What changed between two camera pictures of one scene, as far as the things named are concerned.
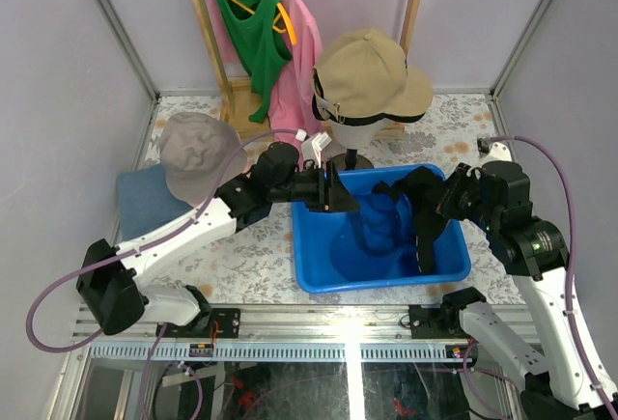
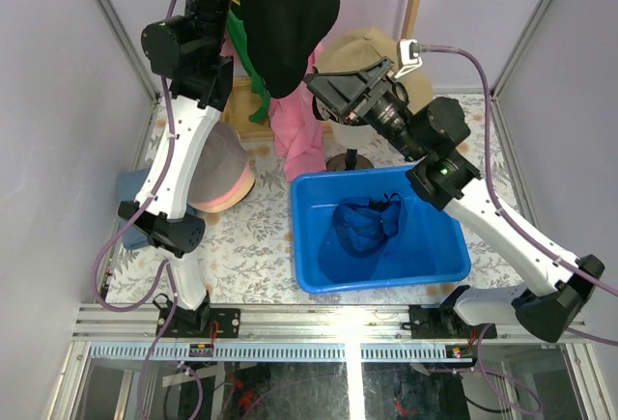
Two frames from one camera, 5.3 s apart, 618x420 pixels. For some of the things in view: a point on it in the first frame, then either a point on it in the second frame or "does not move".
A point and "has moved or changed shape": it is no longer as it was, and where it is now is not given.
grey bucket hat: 194,149 does not move
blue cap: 380,243 has moved or changed shape
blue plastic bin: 341,250 does not move
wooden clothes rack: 238,93 does not move
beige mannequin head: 352,137 to 338,162
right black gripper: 442,196 to 339,92
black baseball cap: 424,187 to 290,3
